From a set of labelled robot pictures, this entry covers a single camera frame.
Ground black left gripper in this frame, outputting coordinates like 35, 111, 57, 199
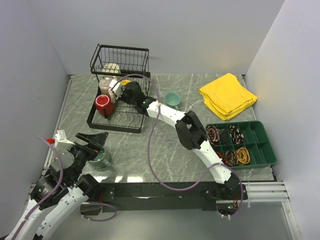
67, 131, 108, 184

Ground yellow plastic cup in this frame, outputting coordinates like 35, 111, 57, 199
121, 79, 131, 86

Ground dark green ceramic mug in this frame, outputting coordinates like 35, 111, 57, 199
88, 148, 112, 169

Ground pink mug lilac inside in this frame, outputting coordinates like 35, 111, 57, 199
98, 77, 117, 104

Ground red mug black handle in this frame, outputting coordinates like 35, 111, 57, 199
94, 94, 114, 118

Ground white floral mug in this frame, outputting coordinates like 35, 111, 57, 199
101, 63, 121, 74

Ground small teal cup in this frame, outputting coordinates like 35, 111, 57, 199
164, 92, 181, 110

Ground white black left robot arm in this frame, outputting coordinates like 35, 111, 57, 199
4, 130, 109, 240

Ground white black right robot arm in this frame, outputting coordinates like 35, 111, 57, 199
120, 81, 244, 200

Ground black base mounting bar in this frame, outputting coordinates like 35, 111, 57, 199
96, 181, 248, 211

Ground pink black rolled tie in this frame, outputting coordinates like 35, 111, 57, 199
206, 125, 220, 146

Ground folded yellow cloth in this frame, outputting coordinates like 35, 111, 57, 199
199, 73, 258, 121

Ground red black rolled tie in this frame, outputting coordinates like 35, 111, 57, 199
216, 152, 225, 162

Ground black white rolled tie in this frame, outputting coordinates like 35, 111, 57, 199
228, 125, 244, 144

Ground brown black rolled tie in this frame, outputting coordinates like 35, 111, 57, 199
224, 150, 238, 167

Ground yellow black rolled tie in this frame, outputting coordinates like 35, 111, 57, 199
235, 147, 251, 166

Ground green divided organizer tray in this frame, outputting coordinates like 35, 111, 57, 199
205, 120, 277, 170

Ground black wire dish rack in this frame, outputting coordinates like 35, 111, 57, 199
86, 44, 151, 133

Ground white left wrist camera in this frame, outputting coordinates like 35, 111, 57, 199
46, 129, 75, 152

